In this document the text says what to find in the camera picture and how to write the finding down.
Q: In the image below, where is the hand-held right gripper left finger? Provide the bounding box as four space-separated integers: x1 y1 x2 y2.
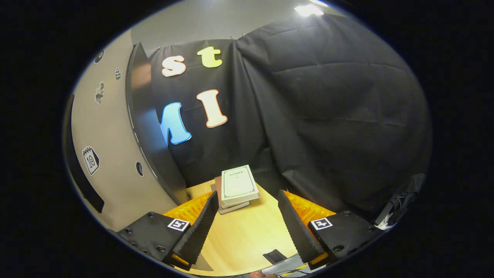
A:
115 191 220 271

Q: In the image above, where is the pale green book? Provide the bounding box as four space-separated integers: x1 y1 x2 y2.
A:
221 165 260 206

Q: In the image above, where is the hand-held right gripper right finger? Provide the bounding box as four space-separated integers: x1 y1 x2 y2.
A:
278 190 387 271

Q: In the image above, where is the brown book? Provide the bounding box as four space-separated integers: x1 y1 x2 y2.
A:
214 176 251 211

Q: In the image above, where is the dark grey cabinet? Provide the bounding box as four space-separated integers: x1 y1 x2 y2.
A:
124 42 189 206

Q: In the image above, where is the light grey cabinet door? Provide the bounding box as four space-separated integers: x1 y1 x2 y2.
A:
64 29 182 233

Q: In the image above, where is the small ceiling light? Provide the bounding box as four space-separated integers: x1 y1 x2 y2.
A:
293 3 328 17

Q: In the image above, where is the dark cable bundle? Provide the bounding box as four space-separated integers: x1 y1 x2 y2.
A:
374 173 426 231

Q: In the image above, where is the black backdrop cloth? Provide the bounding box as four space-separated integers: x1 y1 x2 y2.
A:
149 15 433 232

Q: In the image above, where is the small black pad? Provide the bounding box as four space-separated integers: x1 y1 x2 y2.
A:
263 249 287 265

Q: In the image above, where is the black door handle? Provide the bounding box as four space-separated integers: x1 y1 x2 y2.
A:
63 95 105 214

